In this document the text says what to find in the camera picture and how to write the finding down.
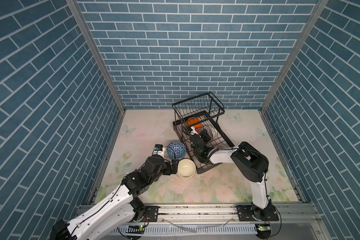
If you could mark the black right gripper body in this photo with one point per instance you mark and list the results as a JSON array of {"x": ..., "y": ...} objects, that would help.
[{"x": 204, "y": 138}]

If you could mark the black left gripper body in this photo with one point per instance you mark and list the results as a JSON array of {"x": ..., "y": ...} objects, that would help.
[{"x": 167, "y": 171}]

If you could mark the orange patterned cream bowl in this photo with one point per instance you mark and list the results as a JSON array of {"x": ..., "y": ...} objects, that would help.
[{"x": 186, "y": 169}]

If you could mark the orange plastic bowl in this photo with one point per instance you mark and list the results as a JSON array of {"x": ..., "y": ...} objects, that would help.
[{"x": 194, "y": 122}]

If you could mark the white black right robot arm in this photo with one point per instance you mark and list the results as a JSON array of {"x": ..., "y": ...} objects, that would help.
[{"x": 252, "y": 164}]

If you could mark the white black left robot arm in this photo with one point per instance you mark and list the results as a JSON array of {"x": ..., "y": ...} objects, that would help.
[{"x": 121, "y": 206}]

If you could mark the blue white patterned bowl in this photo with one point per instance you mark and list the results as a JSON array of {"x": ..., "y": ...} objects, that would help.
[{"x": 176, "y": 150}]

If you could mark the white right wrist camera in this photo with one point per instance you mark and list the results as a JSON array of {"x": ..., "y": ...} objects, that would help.
[{"x": 196, "y": 130}]

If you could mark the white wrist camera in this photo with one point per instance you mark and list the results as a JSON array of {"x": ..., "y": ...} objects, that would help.
[
  {"x": 196, "y": 130},
  {"x": 159, "y": 150}
]

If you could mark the black wire dish rack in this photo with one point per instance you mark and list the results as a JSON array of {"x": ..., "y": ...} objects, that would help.
[{"x": 207, "y": 107}]

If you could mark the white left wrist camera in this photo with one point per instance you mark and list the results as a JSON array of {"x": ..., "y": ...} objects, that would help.
[{"x": 159, "y": 150}]

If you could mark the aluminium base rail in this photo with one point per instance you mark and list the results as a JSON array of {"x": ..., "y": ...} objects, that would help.
[{"x": 295, "y": 221}]

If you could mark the aluminium right corner post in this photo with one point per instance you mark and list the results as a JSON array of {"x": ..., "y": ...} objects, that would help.
[{"x": 306, "y": 30}]

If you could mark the aluminium corner post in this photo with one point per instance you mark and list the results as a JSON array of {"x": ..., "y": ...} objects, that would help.
[
  {"x": 306, "y": 30},
  {"x": 81, "y": 22}
]

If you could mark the aluminium left corner post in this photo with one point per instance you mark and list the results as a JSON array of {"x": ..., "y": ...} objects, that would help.
[{"x": 81, "y": 22}]

